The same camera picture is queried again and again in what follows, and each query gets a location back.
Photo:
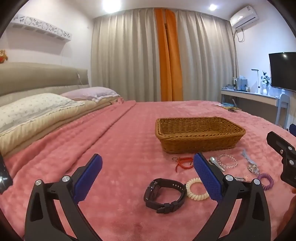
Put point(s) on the pale blue chair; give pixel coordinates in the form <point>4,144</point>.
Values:
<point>283,104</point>

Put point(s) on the silver hair clip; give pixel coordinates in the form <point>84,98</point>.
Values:
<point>216,162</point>

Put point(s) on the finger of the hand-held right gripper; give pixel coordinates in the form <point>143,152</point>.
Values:
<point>285,160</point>
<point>293,129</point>

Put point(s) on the orange stuffed toy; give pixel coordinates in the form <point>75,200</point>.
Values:
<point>2,56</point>

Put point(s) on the vase with plant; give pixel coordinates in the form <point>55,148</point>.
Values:
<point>266,80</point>

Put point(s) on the beige padded headboard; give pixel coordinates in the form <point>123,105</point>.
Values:
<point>34,78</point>

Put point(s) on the pink fleece blanket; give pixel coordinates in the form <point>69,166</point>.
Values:
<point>115,139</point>

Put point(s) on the white desk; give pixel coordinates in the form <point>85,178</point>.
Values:
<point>247,95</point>

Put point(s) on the round ceiling light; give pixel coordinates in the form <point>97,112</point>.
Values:
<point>111,2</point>
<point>212,7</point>

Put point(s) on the blue-grey hair clip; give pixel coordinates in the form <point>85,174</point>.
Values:
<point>246,155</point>

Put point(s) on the lavender pillow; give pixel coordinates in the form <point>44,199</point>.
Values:
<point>92,92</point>

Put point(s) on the orange curtain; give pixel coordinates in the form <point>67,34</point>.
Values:
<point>165,69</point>

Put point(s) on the white floral pillow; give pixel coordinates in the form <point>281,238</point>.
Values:
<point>30,109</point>

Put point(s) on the person's right hand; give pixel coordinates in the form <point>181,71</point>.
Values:
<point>291,210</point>

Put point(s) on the black wristwatch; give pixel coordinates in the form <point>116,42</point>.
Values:
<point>150,192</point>

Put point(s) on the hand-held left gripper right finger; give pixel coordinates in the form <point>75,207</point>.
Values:
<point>207,176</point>

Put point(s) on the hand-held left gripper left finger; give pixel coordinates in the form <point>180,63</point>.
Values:
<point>89,176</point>

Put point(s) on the white air conditioner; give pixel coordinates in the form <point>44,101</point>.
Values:
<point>244,17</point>

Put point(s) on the brown wicker basket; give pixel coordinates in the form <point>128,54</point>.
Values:
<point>201,139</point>

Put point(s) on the beige curtain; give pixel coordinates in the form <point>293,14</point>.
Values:
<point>205,60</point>
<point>124,58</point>

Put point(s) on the photo frame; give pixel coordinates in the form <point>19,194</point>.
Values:
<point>235,83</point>

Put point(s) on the black television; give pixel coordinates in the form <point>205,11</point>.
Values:
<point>283,69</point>

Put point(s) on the black flat device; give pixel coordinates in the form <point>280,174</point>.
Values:
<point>5,173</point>

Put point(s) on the white desk lamp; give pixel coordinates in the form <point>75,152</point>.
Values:
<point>258,83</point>

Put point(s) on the colourful booklets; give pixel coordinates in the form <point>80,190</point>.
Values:
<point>226,107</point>

